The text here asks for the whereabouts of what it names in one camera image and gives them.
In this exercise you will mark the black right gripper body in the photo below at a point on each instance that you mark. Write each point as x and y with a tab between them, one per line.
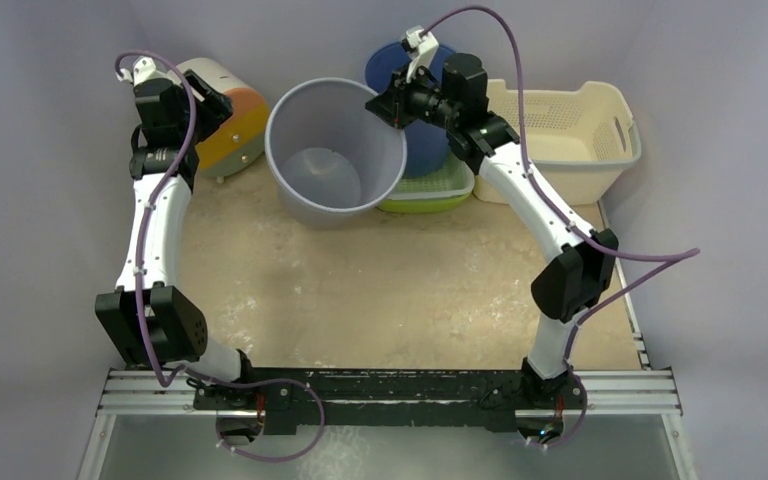
388	105

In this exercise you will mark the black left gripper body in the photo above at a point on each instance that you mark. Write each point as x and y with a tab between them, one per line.
184	126

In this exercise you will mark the grey plastic bucket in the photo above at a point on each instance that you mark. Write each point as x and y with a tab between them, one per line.
331	159

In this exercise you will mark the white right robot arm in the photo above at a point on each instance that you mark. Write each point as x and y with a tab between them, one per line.
578	261

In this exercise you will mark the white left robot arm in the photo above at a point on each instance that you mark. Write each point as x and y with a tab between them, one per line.
147	317

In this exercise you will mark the round drawer box orange yellow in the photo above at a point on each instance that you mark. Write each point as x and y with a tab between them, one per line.
240	140

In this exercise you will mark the blue plastic bucket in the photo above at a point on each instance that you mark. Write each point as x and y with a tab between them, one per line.
427	145

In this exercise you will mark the green and white tray basket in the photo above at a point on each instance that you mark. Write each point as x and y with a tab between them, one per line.
439	191

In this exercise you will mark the cream perforated basket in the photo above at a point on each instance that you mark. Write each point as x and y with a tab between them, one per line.
581	140

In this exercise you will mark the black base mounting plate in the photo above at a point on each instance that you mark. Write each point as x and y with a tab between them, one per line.
499	401

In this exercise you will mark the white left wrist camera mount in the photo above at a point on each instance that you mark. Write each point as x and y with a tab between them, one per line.
143	69

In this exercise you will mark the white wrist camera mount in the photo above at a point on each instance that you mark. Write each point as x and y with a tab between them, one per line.
143	69
421	46

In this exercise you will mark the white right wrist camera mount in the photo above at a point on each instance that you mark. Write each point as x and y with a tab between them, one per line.
421	46

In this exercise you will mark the aluminium rail frame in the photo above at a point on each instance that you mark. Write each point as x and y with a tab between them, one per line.
444	290

